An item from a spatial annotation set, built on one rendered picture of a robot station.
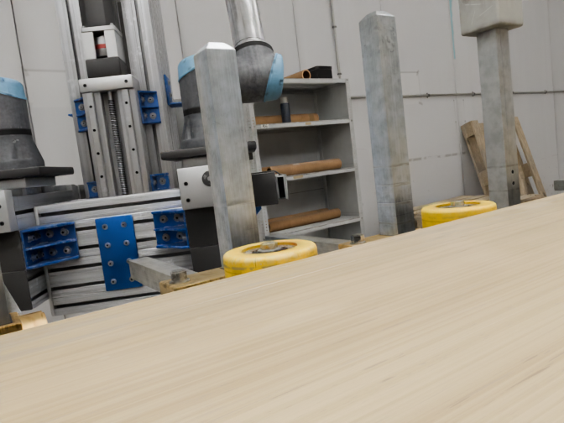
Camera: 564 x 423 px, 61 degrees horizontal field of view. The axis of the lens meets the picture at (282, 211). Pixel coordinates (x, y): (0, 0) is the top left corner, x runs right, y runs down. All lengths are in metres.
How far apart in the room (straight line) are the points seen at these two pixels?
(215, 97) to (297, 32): 3.59
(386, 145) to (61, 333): 0.49
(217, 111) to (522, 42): 6.24
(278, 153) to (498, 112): 2.99
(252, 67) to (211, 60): 0.70
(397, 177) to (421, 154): 4.26
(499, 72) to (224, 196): 0.53
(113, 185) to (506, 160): 0.94
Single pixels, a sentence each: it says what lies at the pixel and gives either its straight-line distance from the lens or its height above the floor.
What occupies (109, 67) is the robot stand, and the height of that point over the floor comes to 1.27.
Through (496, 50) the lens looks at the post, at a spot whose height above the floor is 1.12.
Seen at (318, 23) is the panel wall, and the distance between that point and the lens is 4.27.
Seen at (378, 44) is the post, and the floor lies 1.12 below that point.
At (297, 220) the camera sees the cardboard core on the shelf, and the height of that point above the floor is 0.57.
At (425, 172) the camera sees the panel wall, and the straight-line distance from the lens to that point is 4.96.
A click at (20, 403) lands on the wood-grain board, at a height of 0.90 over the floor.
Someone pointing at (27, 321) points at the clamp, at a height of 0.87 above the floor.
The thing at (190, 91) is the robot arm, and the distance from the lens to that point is 1.21.
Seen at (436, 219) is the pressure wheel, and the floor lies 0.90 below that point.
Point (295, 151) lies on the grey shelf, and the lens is 3.87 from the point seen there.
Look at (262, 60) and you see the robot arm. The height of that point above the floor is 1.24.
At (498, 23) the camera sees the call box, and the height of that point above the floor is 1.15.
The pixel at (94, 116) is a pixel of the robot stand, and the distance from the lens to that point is 1.35.
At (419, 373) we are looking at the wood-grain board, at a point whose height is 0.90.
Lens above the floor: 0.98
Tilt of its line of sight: 5 degrees down
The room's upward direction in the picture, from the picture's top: 7 degrees counter-clockwise
